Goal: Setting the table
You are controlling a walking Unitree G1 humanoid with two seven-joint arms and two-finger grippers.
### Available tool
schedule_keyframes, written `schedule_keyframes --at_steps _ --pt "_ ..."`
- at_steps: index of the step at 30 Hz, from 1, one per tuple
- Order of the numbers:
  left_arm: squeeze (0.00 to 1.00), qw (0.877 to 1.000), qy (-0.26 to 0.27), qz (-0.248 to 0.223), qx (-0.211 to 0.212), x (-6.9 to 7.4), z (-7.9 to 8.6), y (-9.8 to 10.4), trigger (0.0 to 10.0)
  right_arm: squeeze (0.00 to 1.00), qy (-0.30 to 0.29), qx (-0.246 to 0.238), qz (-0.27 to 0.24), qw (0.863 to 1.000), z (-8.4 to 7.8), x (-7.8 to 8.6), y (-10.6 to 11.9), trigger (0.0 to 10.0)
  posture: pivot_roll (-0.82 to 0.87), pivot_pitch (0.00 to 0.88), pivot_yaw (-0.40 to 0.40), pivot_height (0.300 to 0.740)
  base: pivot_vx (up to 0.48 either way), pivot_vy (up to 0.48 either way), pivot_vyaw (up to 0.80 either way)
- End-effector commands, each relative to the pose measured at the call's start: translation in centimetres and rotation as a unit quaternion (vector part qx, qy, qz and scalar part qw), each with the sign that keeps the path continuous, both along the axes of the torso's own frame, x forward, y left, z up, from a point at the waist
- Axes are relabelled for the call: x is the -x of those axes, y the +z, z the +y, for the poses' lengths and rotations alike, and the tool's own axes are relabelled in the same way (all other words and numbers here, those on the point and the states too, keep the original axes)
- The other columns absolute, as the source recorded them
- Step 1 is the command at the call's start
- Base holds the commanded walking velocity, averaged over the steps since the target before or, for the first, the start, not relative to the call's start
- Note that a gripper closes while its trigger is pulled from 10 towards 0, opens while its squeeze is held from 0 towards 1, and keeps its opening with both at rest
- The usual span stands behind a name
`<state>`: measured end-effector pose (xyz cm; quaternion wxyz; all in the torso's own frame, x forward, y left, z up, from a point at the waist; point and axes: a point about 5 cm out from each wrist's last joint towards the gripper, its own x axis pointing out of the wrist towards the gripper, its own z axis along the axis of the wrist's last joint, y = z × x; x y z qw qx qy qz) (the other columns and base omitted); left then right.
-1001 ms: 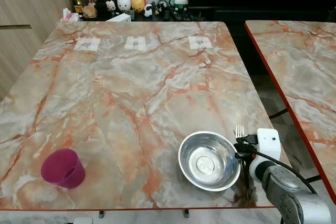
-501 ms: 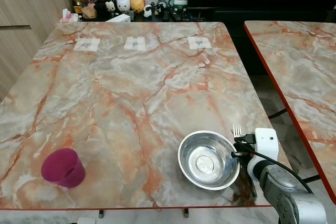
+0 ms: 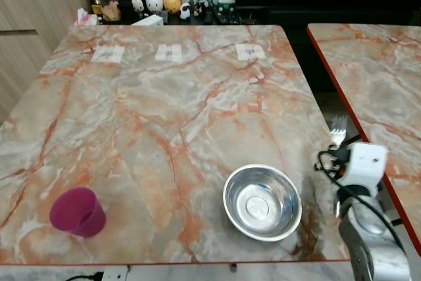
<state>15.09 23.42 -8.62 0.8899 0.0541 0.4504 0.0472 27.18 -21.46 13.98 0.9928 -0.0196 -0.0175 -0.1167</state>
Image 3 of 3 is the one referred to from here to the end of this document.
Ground stainless steel bowl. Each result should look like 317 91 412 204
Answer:
222 164 303 242

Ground white paper marker tag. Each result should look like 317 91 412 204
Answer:
235 43 267 61
155 43 185 63
93 45 126 64

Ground green white mug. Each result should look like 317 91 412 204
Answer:
216 0 238 16

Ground black animal figurine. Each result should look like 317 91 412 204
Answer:
192 0 212 19

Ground orange yellow egg toy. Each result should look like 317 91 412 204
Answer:
163 0 184 16

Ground flat white box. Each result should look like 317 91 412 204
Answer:
130 14 164 27

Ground white egg shaped toy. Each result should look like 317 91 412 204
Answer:
146 0 164 15

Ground black mouse plush toy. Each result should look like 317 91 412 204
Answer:
124 0 149 20

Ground purple plastic cup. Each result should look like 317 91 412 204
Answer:
49 187 107 239

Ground pink tissue pack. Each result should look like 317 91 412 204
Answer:
74 7 99 27

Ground light wooden cabinet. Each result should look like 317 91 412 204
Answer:
0 0 93 124

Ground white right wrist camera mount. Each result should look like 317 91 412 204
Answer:
339 141 389 190

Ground black power plug cable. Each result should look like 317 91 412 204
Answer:
64 270 105 281

